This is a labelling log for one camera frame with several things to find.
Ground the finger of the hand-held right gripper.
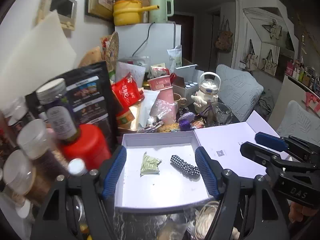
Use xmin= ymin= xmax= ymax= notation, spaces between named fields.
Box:
xmin=240 ymin=141 xmax=286 ymax=173
xmin=255 ymin=132 xmax=320 ymax=163

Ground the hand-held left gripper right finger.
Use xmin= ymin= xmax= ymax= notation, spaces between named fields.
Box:
xmin=194 ymin=146 xmax=290 ymax=240

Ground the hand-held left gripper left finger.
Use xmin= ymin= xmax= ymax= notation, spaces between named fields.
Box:
xmin=30 ymin=145 xmax=128 ymax=240

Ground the black white checkered scrunchie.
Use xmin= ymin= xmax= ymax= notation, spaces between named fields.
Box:
xmin=170 ymin=155 xmax=201 ymax=176

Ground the pale green packet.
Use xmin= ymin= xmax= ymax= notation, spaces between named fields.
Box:
xmin=140 ymin=152 xmax=162 ymax=176

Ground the cream scrunchie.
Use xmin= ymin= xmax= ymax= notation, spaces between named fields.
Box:
xmin=195 ymin=201 xmax=220 ymax=240

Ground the lavender hinged gift box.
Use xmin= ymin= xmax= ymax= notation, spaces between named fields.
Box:
xmin=114 ymin=110 xmax=293 ymax=214

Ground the grey leaf-pattern chair cushion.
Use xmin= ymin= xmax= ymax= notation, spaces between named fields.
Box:
xmin=215 ymin=64 xmax=264 ymax=122
xmin=276 ymin=100 xmax=320 ymax=140

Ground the white-capped blue tube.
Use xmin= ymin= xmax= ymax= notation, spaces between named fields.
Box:
xmin=68 ymin=158 xmax=88 ymax=176

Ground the red plastic canister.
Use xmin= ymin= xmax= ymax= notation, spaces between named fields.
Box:
xmin=60 ymin=124 xmax=112 ymax=175

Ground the clear drinking glass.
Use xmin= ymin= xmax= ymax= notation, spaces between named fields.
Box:
xmin=214 ymin=102 xmax=233 ymax=125

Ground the gold foil pouch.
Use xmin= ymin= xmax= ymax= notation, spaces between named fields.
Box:
xmin=117 ymin=105 xmax=145 ymax=130

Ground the pink cloth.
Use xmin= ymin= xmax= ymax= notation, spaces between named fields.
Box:
xmin=305 ymin=91 xmax=320 ymax=110

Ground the lilac scrunchie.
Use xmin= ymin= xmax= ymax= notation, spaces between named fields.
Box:
xmin=179 ymin=112 xmax=195 ymax=124

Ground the row of shelf bottles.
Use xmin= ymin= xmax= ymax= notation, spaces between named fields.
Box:
xmin=285 ymin=57 xmax=320 ymax=93

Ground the white paper bag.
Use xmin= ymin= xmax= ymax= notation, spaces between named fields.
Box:
xmin=139 ymin=89 xmax=160 ymax=128

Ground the dark bottle silver cap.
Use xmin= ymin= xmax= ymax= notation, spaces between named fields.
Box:
xmin=35 ymin=78 xmax=78 ymax=140

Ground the cream tote bag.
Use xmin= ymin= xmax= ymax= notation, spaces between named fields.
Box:
xmin=244 ymin=39 xmax=259 ymax=70
xmin=259 ymin=49 xmax=278 ymax=77

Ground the beige ceramic mug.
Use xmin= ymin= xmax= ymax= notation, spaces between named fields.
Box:
xmin=173 ymin=93 xmax=187 ymax=108

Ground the black printed pouch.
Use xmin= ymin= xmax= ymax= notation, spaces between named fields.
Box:
xmin=25 ymin=61 xmax=118 ymax=150

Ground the white kettle-shaped bottle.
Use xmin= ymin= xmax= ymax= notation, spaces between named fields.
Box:
xmin=191 ymin=72 xmax=222 ymax=114

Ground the red snack bag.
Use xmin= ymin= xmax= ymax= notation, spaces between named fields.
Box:
xmin=111 ymin=72 xmax=143 ymax=110

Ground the clear jar white lid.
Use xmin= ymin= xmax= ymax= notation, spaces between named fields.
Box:
xmin=17 ymin=119 xmax=68 ymax=178
xmin=2 ymin=150 xmax=38 ymax=198

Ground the white open carton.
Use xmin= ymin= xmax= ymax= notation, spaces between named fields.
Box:
xmin=172 ymin=65 xmax=205 ymax=98

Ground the pink red noodle cup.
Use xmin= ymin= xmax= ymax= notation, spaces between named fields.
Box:
xmin=147 ymin=74 xmax=173 ymax=91

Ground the star-shaped hanging bag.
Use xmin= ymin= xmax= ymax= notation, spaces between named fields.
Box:
xmin=262 ymin=20 xmax=283 ymax=40

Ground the brown hanging bag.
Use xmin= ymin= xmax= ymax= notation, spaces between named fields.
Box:
xmin=215 ymin=17 xmax=233 ymax=53

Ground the green white pouch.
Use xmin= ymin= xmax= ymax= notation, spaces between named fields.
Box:
xmin=167 ymin=45 xmax=182 ymax=73

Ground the woven straw fan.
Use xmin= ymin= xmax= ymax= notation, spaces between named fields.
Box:
xmin=101 ymin=31 xmax=120 ymax=73

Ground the white fridge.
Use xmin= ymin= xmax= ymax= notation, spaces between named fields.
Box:
xmin=114 ymin=22 xmax=182 ymax=63

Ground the white foam board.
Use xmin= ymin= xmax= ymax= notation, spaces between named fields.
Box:
xmin=0 ymin=10 xmax=77 ymax=83

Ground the yellow pot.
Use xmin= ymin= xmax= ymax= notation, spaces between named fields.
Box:
xmin=113 ymin=0 xmax=160 ymax=26

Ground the pale green kettle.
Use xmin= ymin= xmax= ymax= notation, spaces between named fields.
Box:
xmin=149 ymin=0 xmax=174 ymax=23

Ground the black cable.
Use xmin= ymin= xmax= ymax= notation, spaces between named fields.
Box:
xmin=132 ymin=22 xmax=155 ymax=57

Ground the beige wall intercom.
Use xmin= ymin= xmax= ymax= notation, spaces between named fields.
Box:
xmin=37 ymin=0 xmax=77 ymax=32

